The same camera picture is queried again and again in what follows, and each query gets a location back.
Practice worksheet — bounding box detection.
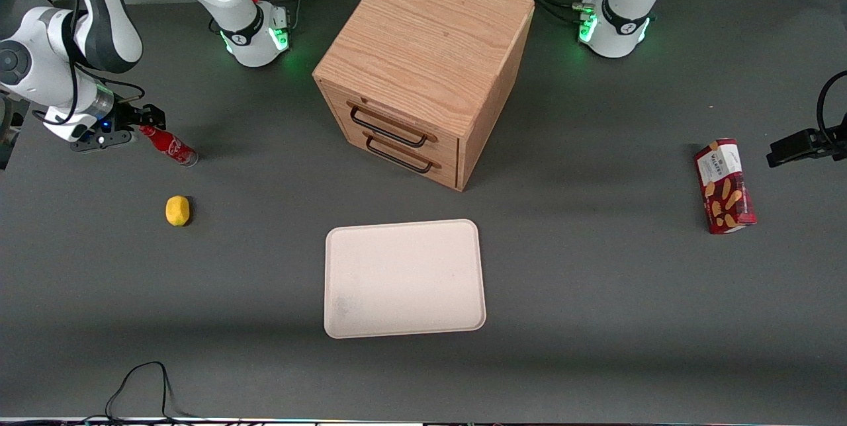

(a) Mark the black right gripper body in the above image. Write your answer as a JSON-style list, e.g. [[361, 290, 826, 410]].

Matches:
[[106, 102, 144, 135]]

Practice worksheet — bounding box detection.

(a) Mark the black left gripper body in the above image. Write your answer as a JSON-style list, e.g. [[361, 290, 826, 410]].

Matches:
[[823, 126, 847, 163]]

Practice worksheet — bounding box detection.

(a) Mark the red coke bottle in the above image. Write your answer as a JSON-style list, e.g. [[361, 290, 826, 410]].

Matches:
[[140, 124, 199, 168]]

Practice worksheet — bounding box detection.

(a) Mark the beige rectangular tray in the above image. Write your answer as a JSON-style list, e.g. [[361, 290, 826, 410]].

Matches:
[[324, 218, 487, 339]]

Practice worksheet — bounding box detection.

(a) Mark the red shortbread cookie box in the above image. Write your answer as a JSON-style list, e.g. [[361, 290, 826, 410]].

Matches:
[[693, 138, 758, 235]]

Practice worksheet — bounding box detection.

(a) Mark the yellow lemon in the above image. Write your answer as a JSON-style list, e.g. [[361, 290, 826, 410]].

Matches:
[[165, 195, 191, 227]]

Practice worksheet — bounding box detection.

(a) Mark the wooden drawer front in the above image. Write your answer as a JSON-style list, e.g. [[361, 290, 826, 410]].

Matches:
[[326, 87, 461, 163], [336, 123, 460, 190]]

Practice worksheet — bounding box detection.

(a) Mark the wooden drawer cabinet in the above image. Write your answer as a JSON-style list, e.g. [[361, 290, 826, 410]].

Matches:
[[312, 0, 535, 192]]

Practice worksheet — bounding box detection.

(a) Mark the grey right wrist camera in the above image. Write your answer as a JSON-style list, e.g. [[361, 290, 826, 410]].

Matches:
[[71, 127, 138, 153]]

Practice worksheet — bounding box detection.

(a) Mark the black looped wrist cable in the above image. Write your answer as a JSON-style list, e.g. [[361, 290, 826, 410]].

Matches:
[[817, 70, 847, 144]]

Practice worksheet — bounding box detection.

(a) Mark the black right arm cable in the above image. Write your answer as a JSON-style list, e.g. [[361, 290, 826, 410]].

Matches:
[[32, 9, 146, 126]]

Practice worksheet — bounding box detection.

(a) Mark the black metal drawer handle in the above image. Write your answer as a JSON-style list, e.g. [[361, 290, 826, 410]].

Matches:
[[365, 136, 435, 175], [349, 105, 429, 149]]

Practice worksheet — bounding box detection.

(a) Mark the thin black table cable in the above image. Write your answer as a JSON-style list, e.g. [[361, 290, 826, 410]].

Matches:
[[105, 361, 202, 423]]

